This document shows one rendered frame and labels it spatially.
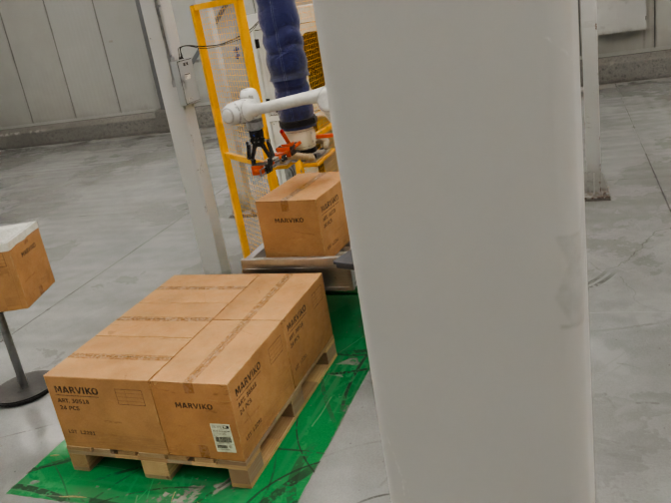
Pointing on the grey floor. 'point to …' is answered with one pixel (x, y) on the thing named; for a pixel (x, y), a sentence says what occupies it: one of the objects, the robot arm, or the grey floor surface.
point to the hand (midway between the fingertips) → (263, 167)
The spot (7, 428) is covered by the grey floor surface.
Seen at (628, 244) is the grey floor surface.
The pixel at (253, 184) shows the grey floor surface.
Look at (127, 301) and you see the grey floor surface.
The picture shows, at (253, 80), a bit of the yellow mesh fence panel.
